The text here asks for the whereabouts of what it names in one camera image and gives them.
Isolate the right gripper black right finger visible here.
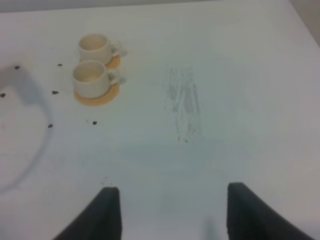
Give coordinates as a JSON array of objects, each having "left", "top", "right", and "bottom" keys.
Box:
[{"left": 226, "top": 182, "right": 311, "bottom": 240}]

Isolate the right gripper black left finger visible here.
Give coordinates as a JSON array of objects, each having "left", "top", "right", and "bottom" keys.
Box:
[{"left": 55, "top": 187, "right": 123, "bottom": 240}]

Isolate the near orange cup coaster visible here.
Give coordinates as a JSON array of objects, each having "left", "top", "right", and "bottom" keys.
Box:
[{"left": 73, "top": 83, "right": 120, "bottom": 106}]

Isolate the orange cup coaster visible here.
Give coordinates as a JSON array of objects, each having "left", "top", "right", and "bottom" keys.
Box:
[
  {"left": 78, "top": 56, "right": 121, "bottom": 69},
  {"left": 73, "top": 83, "right": 120, "bottom": 106}
]

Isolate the near white teacup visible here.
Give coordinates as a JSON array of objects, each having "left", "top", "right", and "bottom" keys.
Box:
[{"left": 72, "top": 60, "right": 121, "bottom": 99}]

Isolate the white teacup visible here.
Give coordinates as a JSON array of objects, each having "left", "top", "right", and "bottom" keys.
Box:
[
  {"left": 72, "top": 60, "right": 121, "bottom": 99},
  {"left": 77, "top": 33, "right": 123, "bottom": 65}
]

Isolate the far orange cup coaster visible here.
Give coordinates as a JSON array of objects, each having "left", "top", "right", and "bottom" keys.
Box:
[{"left": 78, "top": 56, "right": 121, "bottom": 69}]

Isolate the far white teacup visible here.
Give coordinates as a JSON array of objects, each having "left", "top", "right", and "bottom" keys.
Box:
[{"left": 77, "top": 33, "right": 123, "bottom": 65}]

